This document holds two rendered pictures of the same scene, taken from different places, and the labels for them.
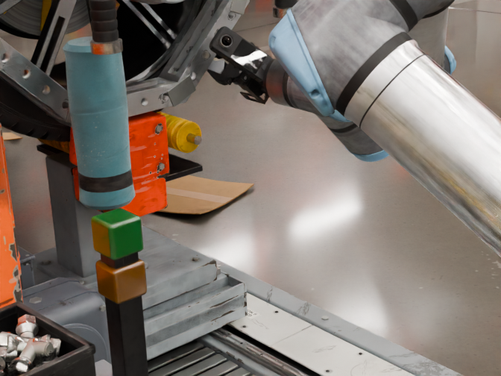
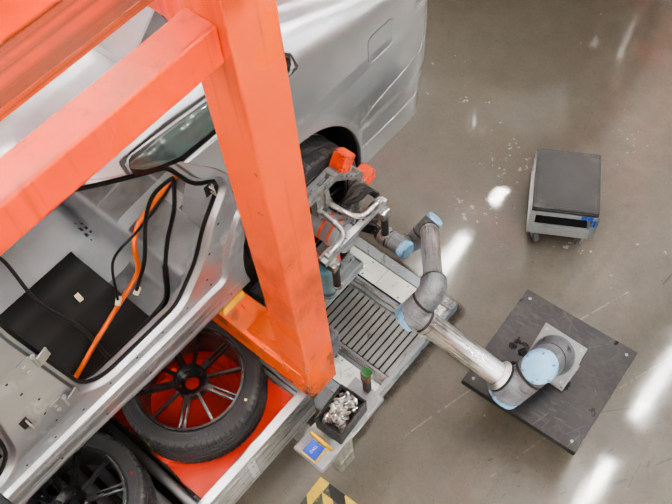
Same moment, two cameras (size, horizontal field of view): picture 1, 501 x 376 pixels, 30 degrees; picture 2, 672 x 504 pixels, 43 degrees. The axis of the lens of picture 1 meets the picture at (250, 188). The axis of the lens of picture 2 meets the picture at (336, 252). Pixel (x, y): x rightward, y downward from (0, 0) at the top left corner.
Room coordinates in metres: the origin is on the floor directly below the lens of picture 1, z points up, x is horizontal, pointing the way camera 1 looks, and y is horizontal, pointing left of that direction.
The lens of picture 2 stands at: (-0.55, 0.30, 4.05)
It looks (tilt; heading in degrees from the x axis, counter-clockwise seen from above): 59 degrees down; 356
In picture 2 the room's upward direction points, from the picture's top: 7 degrees counter-clockwise
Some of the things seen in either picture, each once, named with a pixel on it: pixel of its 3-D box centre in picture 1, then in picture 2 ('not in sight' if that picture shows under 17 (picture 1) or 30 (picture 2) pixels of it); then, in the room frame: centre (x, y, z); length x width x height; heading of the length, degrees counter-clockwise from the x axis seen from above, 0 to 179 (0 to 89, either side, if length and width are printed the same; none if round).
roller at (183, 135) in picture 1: (150, 124); not in sight; (1.72, 0.19, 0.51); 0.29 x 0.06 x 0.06; 40
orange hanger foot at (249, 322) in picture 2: not in sight; (251, 317); (1.23, 0.59, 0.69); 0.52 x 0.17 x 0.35; 40
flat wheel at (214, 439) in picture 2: not in sight; (194, 387); (1.08, 0.93, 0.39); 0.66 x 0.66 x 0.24
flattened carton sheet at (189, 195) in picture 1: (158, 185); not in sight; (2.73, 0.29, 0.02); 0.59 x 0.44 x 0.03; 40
